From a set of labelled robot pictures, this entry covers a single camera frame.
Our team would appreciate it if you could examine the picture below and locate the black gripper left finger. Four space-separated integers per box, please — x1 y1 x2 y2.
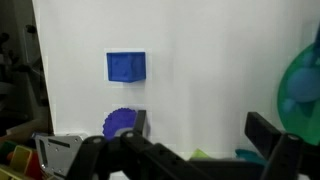
64 109 214 180

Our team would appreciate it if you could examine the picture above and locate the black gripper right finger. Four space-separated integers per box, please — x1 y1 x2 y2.
244 111 320 180

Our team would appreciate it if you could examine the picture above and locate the lighter blue cube block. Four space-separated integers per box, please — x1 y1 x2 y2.
106 51 147 83

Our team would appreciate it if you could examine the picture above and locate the teal block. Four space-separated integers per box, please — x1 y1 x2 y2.
234 148 268 166

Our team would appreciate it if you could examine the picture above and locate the purple-blue scalloped round block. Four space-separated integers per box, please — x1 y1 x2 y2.
102 108 151 141

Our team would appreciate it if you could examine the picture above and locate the lime green block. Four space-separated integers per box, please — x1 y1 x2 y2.
189 148 211 162

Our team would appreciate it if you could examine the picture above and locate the grey metal mounting plate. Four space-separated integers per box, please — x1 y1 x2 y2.
34 133 84 180

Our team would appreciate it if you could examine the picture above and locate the small light blue piece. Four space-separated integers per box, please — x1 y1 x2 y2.
281 66 320 116

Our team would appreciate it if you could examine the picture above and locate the colourful toy pieces pile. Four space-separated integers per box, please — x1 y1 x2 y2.
0 139 43 180

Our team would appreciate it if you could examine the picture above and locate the wooden board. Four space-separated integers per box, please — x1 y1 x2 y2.
0 118 53 140

